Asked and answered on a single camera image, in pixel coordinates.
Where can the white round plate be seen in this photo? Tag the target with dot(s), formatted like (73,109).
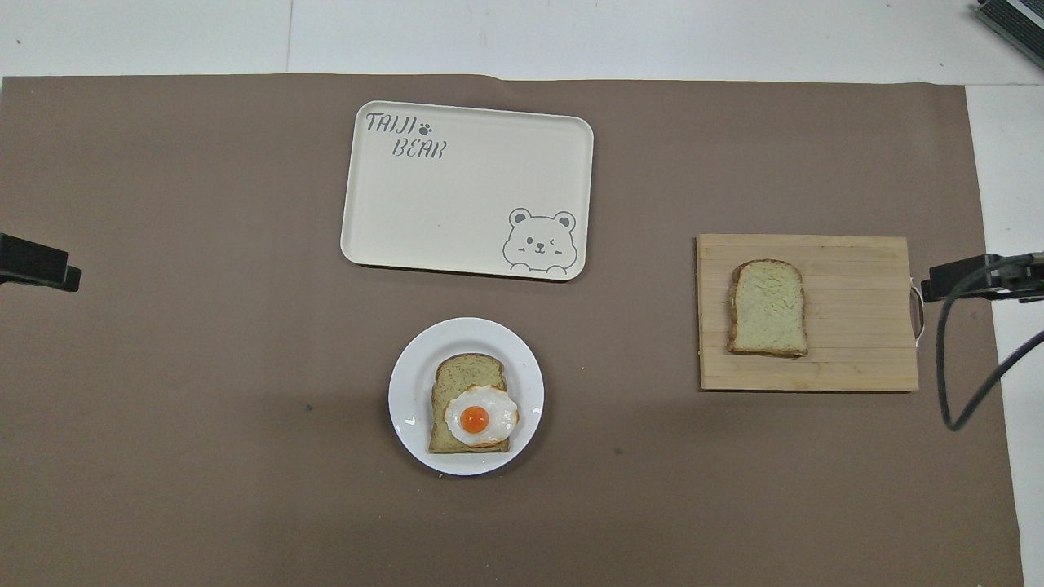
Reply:
(408,408)

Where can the wooden cutting board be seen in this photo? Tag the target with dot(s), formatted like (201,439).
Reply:
(856,326)

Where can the bread slice with egg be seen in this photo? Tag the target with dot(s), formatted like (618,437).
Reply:
(465,371)

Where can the fried egg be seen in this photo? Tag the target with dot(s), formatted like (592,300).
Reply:
(475,419)

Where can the plain bread slice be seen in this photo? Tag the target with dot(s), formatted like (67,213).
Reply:
(768,310)

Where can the cream tray with bear print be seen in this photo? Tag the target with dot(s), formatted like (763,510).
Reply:
(457,196)

